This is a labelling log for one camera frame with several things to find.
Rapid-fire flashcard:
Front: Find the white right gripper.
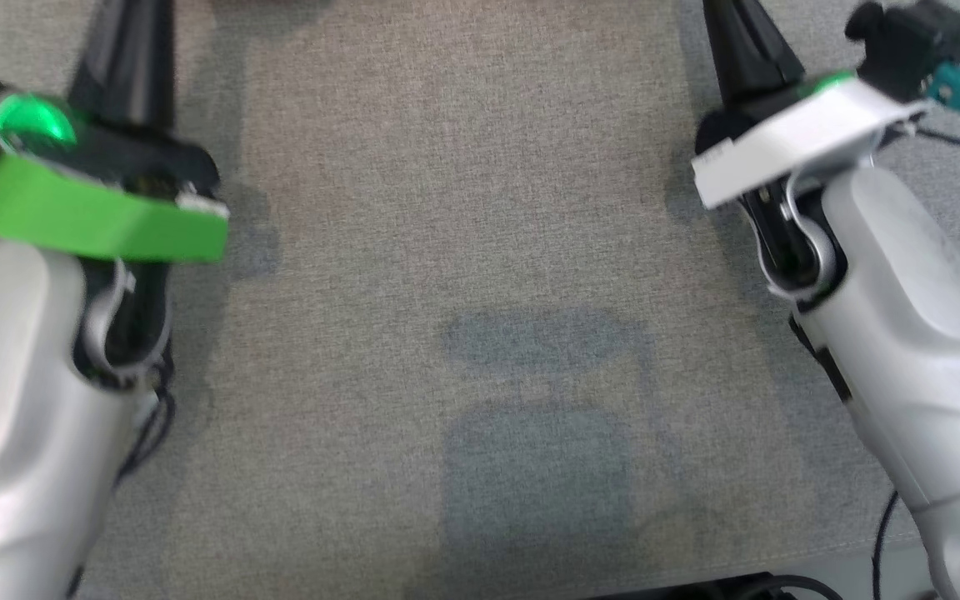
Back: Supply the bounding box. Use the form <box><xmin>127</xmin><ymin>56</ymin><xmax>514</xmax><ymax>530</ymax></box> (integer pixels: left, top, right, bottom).
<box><xmin>690</xmin><ymin>0</ymin><xmax>931</xmax><ymax>211</ymax></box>

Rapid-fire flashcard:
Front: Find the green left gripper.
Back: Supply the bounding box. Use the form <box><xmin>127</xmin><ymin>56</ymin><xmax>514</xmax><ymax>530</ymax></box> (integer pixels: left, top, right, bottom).
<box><xmin>0</xmin><ymin>0</ymin><xmax>231</xmax><ymax>264</ymax></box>

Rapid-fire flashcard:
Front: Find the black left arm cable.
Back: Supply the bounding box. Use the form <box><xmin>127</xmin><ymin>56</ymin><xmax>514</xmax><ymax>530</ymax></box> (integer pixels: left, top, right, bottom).
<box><xmin>113</xmin><ymin>358</ymin><xmax>178</xmax><ymax>493</ymax></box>

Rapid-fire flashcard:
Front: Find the black cable bundle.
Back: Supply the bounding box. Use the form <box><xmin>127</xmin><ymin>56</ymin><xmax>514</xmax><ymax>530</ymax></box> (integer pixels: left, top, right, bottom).
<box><xmin>592</xmin><ymin>571</ymin><xmax>848</xmax><ymax>600</ymax></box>

